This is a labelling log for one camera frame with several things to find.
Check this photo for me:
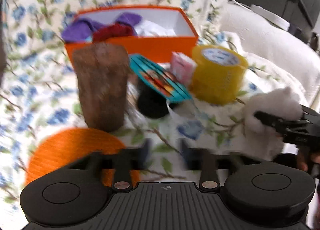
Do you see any white fluffy plush toy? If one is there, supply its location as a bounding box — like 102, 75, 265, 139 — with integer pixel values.
242, 87, 303, 160

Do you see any brown wooden log stump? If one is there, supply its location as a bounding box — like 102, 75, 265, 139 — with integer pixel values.
72, 42, 130, 132

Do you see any white power strip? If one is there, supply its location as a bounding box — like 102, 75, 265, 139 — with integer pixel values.
250, 4, 290, 31

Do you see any orange cardboard box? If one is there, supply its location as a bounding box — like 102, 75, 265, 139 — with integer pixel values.
64, 5, 199, 63

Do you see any pink tissue packet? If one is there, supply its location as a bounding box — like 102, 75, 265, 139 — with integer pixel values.
170, 52, 197, 87

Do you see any black round object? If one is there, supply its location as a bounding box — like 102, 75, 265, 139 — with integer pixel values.
137, 79, 169, 119

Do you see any teal cartoon mask packet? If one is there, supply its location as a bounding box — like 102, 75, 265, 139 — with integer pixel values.
130, 54, 191, 103

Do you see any white cloth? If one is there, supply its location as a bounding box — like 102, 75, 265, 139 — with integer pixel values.
134, 20, 176, 37

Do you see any orange honeycomb silicone mat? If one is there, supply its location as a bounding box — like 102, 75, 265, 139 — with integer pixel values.
25, 128, 125, 185

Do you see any white embossed cushion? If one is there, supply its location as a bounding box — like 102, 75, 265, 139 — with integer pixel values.
221, 3, 319, 110

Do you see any yellow packing tape roll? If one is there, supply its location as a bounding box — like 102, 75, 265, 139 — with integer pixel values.
189, 45, 248, 105

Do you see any purple fleece cloth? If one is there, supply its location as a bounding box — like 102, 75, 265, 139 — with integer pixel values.
61, 12, 143, 43

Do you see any dark red knitted scrunchie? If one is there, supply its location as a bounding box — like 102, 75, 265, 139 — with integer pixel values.
92, 23, 136, 42

